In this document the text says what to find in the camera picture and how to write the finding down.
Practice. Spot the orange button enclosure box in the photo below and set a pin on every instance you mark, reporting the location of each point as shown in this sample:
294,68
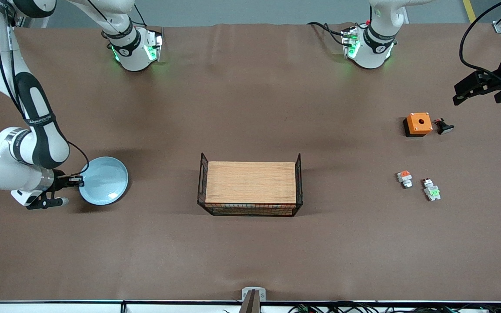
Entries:
419,124

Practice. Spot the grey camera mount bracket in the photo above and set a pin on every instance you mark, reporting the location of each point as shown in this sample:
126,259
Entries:
252,300

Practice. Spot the black push button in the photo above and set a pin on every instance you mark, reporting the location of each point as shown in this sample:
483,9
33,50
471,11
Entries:
445,128

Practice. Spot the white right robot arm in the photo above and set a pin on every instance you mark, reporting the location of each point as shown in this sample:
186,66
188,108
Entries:
37,143

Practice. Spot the light blue round plate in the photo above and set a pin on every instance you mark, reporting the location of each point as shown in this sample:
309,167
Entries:
105,180

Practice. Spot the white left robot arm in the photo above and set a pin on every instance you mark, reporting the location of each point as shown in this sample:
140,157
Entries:
374,54

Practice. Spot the push button with green block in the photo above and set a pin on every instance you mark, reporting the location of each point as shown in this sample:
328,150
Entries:
432,191

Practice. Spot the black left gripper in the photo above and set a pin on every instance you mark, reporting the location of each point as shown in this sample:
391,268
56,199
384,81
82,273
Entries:
499,79

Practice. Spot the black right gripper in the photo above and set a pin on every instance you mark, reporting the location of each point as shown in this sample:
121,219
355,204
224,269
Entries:
60,180

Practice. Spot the white table edge rail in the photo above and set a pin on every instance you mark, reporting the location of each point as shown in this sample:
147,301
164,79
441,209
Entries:
59,308

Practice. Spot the orange contact block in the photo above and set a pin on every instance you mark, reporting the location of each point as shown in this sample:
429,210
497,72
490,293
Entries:
404,176

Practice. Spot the wooden board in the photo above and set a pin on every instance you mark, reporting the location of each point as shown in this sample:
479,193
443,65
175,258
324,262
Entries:
250,182

